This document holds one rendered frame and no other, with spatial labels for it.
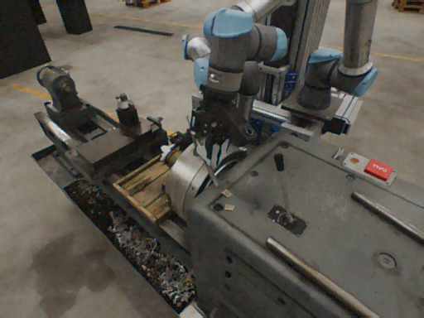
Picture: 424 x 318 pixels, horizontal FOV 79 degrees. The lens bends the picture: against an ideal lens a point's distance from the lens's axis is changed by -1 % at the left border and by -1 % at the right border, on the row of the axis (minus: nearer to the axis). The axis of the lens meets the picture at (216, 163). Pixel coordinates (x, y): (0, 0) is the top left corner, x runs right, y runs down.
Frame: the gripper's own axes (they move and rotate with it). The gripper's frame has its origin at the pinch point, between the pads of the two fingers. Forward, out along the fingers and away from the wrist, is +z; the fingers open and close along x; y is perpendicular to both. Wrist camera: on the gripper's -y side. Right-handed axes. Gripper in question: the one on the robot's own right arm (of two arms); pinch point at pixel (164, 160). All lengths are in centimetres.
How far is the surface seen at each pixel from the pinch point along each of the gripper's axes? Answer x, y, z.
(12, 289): -108, 79, 83
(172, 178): 8.9, -17.3, 9.2
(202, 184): 11.3, -27.7, 6.1
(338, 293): 19, -70, 14
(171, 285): -53, -18, 20
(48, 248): -108, 93, 54
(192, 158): 14.3, -19.7, 2.4
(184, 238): -21.8, -20.3, 10.4
